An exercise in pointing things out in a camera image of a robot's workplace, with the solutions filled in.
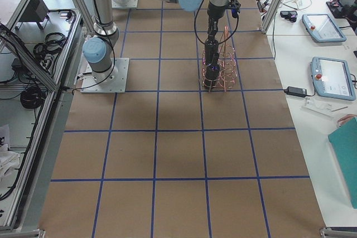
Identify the teach pendant far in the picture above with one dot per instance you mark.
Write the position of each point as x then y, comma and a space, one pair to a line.
322, 28

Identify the teal box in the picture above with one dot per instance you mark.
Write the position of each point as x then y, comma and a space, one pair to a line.
343, 141

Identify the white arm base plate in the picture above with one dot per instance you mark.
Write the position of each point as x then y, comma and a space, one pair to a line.
112, 81

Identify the copper wire bottle basket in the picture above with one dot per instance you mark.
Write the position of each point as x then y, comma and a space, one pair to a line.
228, 69

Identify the teach pendant near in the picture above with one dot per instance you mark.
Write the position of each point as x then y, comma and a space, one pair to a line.
331, 78

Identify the dark wine bottle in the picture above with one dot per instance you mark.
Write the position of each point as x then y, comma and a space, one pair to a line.
211, 62

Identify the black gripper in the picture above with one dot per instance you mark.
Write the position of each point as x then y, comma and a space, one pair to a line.
215, 12

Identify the teach pendant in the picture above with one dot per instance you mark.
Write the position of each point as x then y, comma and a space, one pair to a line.
322, 28
331, 78

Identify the black power adapter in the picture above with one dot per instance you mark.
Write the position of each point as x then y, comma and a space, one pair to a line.
294, 91

